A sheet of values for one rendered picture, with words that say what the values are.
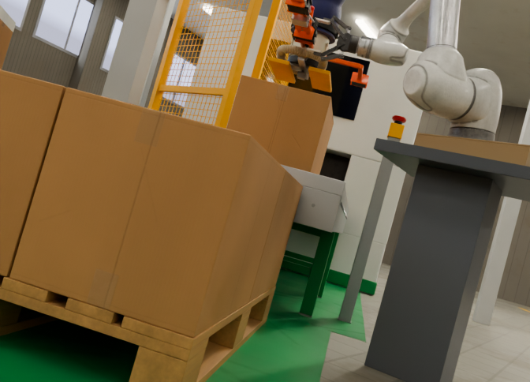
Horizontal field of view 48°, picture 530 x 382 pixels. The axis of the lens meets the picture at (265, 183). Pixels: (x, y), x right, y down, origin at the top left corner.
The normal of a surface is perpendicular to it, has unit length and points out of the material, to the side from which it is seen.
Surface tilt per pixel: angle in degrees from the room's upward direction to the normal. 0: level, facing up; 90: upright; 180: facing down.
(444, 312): 90
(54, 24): 90
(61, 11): 90
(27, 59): 90
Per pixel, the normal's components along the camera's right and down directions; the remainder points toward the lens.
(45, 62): 0.84, 0.22
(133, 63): -0.15, -0.09
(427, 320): -0.47, -0.18
